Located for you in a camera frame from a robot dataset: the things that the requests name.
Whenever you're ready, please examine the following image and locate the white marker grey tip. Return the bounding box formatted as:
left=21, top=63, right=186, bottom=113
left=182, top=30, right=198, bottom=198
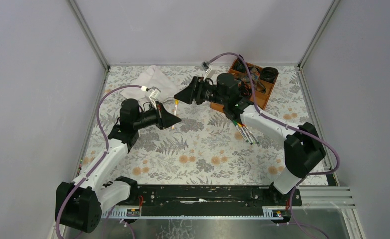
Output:
left=171, top=104, right=178, bottom=130

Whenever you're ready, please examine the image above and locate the white marker green end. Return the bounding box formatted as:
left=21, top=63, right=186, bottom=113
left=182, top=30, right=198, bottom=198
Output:
left=232, top=121, right=250, bottom=143

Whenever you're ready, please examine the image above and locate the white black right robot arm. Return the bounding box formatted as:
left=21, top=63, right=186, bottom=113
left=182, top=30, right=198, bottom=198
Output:
left=174, top=73, right=326, bottom=194

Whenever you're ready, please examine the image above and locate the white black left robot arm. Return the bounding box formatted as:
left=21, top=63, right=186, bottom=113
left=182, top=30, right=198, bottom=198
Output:
left=55, top=99, right=182, bottom=233

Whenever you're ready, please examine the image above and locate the white crumpled cloth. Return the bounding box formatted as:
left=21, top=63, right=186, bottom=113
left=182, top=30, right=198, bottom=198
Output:
left=121, top=65, right=179, bottom=103

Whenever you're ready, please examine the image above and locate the dark folded fabric back left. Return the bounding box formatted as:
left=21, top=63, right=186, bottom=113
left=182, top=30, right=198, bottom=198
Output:
left=232, top=55, right=246, bottom=73

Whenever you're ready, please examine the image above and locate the patterned fabric strip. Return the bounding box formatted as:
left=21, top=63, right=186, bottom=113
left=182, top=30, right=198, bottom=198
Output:
left=236, top=65, right=266, bottom=93

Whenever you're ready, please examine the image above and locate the wooden compartment tray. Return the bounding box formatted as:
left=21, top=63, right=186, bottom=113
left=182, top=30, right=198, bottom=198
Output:
left=228, top=59, right=279, bottom=109

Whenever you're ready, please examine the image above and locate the dark rolled fabric back right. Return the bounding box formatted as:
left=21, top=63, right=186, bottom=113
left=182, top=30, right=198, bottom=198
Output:
left=260, top=67, right=279, bottom=84

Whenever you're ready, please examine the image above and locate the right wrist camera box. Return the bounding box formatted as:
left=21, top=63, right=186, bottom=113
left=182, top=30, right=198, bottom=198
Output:
left=201, top=61, right=215, bottom=80

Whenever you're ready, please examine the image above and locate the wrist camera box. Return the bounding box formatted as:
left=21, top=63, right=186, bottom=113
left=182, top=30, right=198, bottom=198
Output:
left=145, top=87, right=161, bottom=109
left=201, top=61, right=215, bottom=80

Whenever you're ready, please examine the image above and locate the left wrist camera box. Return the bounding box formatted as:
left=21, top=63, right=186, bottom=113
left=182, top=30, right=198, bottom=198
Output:
left=145, top=87, right=161, bottom=109

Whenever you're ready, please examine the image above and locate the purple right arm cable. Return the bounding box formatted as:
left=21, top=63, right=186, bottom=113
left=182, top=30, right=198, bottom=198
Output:
left=202, top=52, right=341, bottom=239

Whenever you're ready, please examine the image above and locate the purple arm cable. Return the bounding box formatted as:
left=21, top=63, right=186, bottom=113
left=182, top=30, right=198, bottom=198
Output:
left=202, top=52, right=341, bottom=239
left=55, top=85, right=149, bottom=239

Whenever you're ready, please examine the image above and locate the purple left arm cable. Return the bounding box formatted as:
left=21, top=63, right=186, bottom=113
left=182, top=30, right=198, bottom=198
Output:
left=55, top=85, right=149, bottom=239

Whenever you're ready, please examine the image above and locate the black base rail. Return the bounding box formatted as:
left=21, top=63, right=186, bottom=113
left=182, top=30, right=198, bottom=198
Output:
left=112, top=184, right=302, bottom=220

